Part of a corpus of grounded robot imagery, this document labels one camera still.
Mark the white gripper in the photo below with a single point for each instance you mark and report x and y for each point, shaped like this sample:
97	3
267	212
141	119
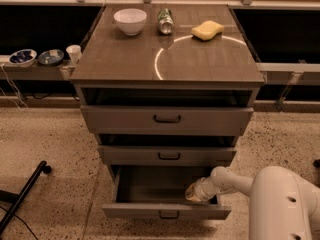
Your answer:
200	193

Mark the grey bottom drawer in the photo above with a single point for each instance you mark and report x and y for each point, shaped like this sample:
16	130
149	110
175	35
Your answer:
158	192

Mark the grey drawer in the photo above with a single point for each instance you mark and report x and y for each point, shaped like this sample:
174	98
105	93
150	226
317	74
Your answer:
156	120
158	192
166	156

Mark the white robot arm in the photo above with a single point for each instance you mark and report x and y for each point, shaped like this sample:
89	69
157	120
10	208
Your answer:
282	205

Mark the grey middle drawer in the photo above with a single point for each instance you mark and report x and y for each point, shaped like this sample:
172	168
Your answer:
166	156

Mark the grey drawer cabinet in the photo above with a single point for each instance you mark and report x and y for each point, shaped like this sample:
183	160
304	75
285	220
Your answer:
179	70

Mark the grey top drawer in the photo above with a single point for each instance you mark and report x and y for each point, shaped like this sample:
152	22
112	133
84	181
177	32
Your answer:
156	120

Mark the black caster wheel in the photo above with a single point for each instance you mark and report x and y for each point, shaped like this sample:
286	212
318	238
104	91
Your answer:
316	163

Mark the black chair leg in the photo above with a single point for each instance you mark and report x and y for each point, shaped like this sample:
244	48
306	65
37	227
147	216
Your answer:
16	199

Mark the yellow sponge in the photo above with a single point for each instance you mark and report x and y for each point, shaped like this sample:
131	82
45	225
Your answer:
207	30

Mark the grey side shelf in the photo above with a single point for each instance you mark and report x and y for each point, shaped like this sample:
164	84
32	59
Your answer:
35	72

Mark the green soda can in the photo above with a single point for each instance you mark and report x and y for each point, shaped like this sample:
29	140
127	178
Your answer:
165	21

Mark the white bowl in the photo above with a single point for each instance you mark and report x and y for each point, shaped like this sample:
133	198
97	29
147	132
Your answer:
130	21

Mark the white paper cup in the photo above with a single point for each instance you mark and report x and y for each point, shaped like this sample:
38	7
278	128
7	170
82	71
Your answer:
74	52

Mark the grey blue bowl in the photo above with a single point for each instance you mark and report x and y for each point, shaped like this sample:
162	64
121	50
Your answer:
53	57

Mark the blue patterned bowl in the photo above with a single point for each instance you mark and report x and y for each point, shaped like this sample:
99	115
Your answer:
23	58

